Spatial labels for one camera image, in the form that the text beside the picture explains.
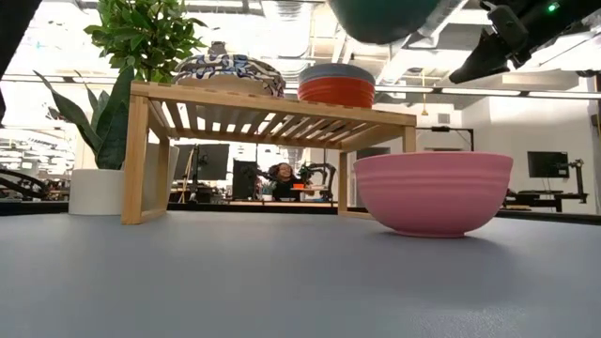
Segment person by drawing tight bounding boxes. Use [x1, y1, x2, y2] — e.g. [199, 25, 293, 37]
[266, 161, 305, 202]

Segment dark green snake plant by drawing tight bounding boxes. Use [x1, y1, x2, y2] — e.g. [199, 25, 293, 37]
[32, 65, 135, 171]

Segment pink plastic bowl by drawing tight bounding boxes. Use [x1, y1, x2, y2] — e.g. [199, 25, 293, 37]
[352, 150, 515, 238]

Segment black metal frame stand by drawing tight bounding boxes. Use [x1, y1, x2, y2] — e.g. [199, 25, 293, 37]
[415, 125, 475, 153]

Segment black background desk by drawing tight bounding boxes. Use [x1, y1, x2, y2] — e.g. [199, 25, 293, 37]
[504, 189, 591, 213]

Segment blue plastic bowl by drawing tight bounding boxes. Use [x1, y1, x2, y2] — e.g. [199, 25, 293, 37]
[298, 63, 377, 86]

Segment black computer monitor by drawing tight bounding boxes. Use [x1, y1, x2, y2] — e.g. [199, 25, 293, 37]
[527, 150, 570, 179]

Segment wooden slatted shelf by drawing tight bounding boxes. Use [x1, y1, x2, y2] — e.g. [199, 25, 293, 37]
[120, 80, 418, 225]

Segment large dark background monitor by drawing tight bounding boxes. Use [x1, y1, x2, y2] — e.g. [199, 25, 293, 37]
[173, 143, 231, 182]

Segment green plastic bowl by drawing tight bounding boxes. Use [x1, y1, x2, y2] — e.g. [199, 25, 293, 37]
[327, 0, 443, 46]

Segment orange plastic bowl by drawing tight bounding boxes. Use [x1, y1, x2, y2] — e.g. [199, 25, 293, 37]
[297, 76, 377, 110]

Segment tall white plant pot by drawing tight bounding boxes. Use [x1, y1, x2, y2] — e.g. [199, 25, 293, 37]
[143, 143, 181, 212]

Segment black computer tower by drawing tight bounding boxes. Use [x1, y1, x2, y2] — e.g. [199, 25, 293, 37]
[232, 159, 260, 201]

